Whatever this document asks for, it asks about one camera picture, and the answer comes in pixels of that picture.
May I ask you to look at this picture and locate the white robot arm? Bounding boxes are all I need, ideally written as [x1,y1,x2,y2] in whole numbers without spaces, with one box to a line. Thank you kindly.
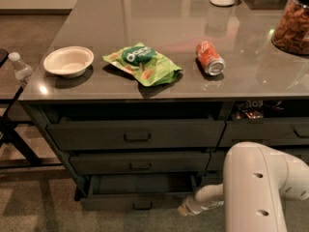
[178,142,309,232]

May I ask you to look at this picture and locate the snack packets in drawer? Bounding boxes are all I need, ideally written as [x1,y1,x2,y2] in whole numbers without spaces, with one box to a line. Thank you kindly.
[235,100,284,119]

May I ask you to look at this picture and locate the dark cabinet counter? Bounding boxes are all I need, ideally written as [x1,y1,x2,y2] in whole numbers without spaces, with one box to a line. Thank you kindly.
[20,0,308,200]

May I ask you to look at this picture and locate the green snack bag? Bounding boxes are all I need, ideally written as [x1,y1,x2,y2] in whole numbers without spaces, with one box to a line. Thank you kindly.
[102,43,182,87]

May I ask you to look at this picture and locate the red soda can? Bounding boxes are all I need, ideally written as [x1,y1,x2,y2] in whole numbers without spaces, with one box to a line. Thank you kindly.
[196,41,225,76]

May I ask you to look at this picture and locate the black side table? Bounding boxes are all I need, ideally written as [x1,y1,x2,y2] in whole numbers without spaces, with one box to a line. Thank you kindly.
[0,48,61,168]

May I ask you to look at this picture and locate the white paper bowl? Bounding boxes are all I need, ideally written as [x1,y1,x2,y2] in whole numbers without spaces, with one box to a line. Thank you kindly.
[43,46,94,78]

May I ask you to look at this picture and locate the glass jar of nuts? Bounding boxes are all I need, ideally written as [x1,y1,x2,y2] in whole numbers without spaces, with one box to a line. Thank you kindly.
[271,0,309,55]

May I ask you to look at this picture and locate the clear plastic water bottle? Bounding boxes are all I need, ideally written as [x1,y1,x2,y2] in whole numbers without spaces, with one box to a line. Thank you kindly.
[9,52,34,88]

